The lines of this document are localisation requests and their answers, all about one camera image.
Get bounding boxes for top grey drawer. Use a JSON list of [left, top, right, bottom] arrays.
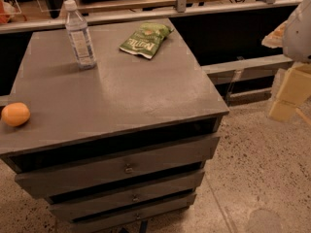
[[15, 134, 220, 199]]

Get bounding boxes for grey drawer cabinet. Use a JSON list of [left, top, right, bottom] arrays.
[[0, 22, 227, 228]]

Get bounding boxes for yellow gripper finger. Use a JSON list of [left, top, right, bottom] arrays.
[[267, 63, 311, 122], [261, 20, 287, 49]]

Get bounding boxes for metal railing frame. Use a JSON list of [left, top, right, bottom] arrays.
[[0, 0, 303, 34]]

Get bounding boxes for orange fruit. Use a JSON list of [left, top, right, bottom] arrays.
[[1, 103, 30, 127]]

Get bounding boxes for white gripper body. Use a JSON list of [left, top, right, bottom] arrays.
[[282, 0, 311, 63]]

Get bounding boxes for bottom grey drawer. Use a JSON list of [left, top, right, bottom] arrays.
[[72, 192, 196, 233]]

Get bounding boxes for green chip bag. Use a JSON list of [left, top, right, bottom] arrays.
[[120, 22, 174, 59]]

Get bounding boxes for grey drawer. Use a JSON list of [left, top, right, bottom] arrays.
[[15, 134, 220, 199], [48, 169, 206, 223], [72, 192, 196, 233]]

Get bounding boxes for clear plastic water bottle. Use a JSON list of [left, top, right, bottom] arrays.
[[64, 0, 96, 69]]

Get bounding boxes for middle grey drawer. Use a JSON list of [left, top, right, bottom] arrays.
[[48, 169, 206, 223]]

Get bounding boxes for clear acrylic box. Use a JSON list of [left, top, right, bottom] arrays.
[[0, 0, 20, 24]]

